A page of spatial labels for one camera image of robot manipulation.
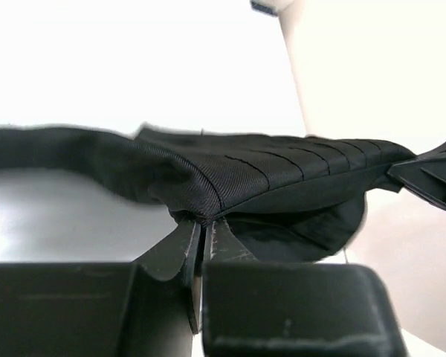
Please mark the black pleated skirt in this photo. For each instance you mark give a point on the black pleated skirt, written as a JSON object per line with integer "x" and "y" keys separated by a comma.
{"x": 285, "y": 198}

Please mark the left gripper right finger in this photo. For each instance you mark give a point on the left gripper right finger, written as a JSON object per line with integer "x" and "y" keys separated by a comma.
{"x": 252, "y": 308}

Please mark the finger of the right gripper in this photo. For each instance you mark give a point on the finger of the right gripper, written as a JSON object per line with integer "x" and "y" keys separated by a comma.
{"x": 424, "y": 176}

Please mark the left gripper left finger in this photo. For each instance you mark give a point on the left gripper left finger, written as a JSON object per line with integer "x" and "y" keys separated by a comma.
{"x": 146, "y": 307}

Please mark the right blue corner label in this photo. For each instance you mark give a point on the right blue corner label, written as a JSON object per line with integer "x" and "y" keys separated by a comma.
{"x": 265, "y": 7}

